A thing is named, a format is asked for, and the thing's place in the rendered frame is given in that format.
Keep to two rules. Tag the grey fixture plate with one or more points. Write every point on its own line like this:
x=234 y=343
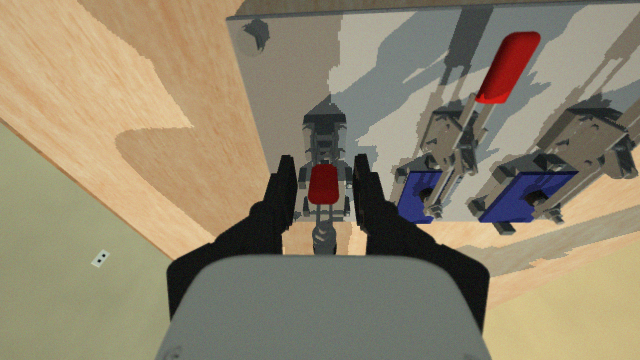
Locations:
x=388 y=69

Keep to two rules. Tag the grey toggle clamp with red handle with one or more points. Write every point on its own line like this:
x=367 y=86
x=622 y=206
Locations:
x=594 y=143

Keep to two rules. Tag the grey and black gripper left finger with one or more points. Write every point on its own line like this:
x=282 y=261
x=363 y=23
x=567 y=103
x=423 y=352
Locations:
x=259 y=233

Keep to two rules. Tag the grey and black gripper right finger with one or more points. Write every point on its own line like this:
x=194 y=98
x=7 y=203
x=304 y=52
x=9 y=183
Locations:
x=390 y=234

